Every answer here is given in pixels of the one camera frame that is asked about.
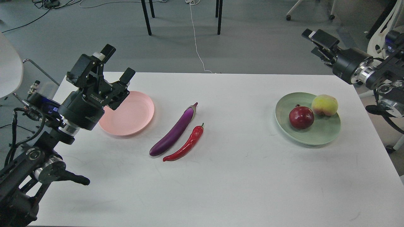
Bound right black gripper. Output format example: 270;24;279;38
301;29;372;84

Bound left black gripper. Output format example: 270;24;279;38
58;44;136;130

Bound yellow-pink peach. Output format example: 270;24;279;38
311;94;339;116

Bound red pomegranate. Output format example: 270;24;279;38
288;104;315;130

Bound purple eggplant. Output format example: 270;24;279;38
149;102;198;157

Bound red chili pepper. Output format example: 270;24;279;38
163;123;205;161

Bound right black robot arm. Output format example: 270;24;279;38
302;29;404;133

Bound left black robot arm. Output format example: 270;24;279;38
0;44;135;227

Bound white chair base with casters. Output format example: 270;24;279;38
286;0;336;21

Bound pink plate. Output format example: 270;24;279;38
98;91;155;136

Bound white office chair right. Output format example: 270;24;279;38
367;0;404;58

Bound black table leg left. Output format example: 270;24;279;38
140;0;155;36

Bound black table leg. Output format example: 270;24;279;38
140;0;155;36
215;0;223;35

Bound green plate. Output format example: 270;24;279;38
275;92;342;145

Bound white chair left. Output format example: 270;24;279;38
0;32;60;101

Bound black table leg right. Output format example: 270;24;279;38
215;0;223;35

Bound black floor cables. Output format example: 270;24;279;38
0;0;82;33

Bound white floor cable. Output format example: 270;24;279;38
185;0;218;74

